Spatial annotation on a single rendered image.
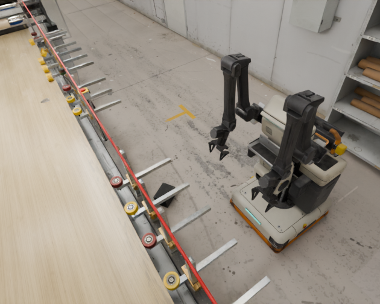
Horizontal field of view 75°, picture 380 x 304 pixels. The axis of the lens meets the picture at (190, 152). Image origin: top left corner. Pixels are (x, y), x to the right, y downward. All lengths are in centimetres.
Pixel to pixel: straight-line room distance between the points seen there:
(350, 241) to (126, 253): 194
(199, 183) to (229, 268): 91
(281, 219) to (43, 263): 170
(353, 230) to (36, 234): 249
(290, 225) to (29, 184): 198
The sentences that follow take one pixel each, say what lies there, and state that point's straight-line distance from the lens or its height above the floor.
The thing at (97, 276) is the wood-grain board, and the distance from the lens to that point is 148.
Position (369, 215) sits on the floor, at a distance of 289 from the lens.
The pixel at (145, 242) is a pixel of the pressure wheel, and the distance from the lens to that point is 145.
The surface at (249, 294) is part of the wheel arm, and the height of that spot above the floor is 83.
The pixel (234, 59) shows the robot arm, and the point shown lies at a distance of 128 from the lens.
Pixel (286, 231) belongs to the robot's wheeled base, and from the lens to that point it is 220.
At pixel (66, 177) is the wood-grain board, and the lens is 194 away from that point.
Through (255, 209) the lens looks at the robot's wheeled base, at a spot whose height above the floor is 28.
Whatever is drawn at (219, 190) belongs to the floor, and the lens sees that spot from 266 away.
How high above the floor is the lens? 220
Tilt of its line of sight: 47 degrees down
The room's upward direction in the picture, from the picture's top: 7 degrees counter-clockwise
